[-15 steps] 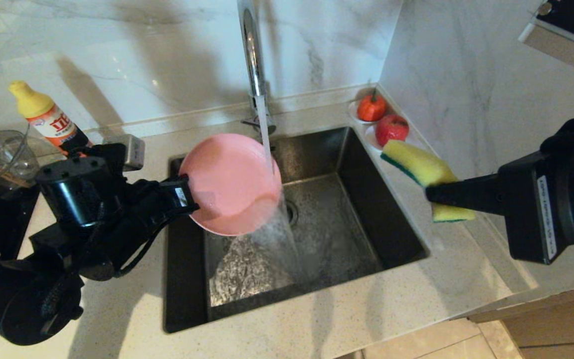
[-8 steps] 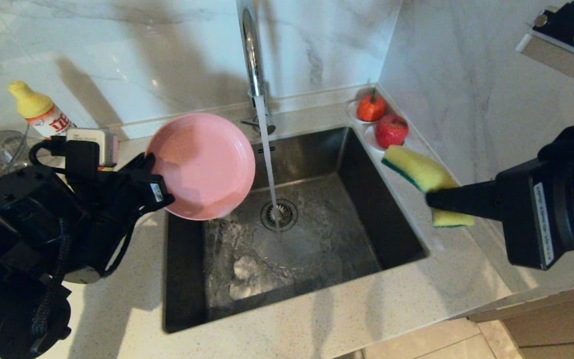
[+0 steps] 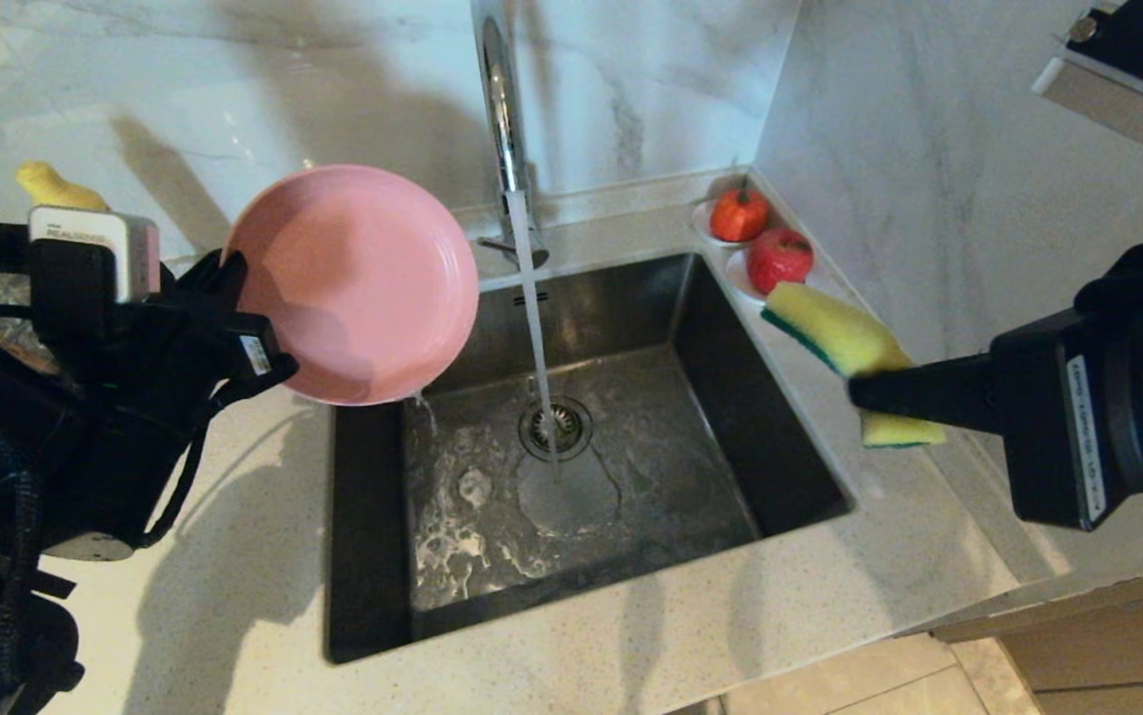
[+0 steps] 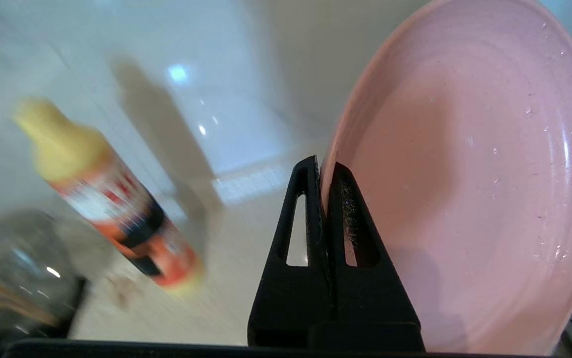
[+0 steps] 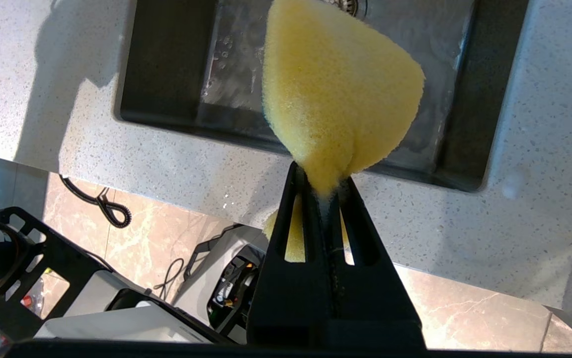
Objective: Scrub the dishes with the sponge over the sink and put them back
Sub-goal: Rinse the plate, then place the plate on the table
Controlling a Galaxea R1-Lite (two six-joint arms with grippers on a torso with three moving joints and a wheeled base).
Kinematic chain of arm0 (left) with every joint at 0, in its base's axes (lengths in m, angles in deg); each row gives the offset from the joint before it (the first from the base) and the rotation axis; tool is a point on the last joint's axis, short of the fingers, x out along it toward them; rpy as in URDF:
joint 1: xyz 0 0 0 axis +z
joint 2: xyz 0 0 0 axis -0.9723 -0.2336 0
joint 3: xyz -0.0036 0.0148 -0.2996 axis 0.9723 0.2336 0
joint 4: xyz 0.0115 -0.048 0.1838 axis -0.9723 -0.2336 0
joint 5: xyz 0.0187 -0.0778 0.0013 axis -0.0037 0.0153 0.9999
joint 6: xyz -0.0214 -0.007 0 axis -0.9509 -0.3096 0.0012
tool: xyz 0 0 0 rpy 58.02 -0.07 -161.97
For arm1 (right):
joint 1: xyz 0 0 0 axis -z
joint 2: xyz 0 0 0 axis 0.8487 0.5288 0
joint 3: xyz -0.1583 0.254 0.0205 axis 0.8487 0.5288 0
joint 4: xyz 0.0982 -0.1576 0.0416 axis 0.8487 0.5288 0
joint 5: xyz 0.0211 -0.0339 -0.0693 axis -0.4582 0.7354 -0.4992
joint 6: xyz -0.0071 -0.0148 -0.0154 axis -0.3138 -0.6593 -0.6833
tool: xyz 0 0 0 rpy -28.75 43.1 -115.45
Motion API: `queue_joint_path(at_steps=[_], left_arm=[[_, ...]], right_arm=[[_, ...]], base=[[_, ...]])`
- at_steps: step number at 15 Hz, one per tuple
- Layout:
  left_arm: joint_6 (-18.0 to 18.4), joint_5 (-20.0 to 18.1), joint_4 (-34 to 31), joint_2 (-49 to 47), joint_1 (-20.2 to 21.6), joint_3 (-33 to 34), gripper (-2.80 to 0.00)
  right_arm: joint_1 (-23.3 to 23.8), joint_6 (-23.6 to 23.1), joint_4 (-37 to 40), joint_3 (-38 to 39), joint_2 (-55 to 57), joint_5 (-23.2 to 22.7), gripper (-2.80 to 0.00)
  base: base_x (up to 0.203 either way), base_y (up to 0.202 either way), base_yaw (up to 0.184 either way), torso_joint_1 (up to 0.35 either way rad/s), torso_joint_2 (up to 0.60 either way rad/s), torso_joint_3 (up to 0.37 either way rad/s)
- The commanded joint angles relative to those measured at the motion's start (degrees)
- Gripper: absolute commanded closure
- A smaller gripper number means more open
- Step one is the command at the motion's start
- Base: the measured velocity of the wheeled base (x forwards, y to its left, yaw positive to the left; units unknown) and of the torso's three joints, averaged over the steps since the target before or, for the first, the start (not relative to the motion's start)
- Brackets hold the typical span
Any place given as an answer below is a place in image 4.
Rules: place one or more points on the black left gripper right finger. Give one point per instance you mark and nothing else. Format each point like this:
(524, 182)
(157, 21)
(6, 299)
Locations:
(370, 303)

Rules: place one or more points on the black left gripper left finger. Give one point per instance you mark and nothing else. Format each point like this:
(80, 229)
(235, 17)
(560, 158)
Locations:
(286, 298)

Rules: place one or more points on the pink round plate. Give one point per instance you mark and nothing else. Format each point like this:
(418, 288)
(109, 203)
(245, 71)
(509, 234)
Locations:
(464, 174)

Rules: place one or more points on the orange dish soap bottle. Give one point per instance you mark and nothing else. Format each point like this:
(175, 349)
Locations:
(107, 194)

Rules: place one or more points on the clear glass bowl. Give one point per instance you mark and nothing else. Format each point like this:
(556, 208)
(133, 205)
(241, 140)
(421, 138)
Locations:
(17, 268)

